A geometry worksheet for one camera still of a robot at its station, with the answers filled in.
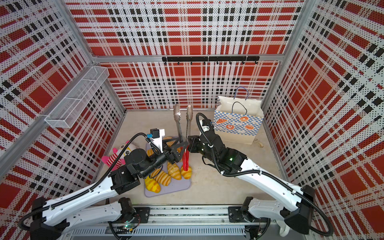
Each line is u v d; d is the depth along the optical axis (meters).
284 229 0.65
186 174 0.83
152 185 0.80
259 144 0.99
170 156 0.54
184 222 0.74
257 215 0.61
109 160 0.86
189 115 0.68
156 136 0.54
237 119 0.85
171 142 0.63
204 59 0.88
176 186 0.82
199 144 0.59
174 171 0.84
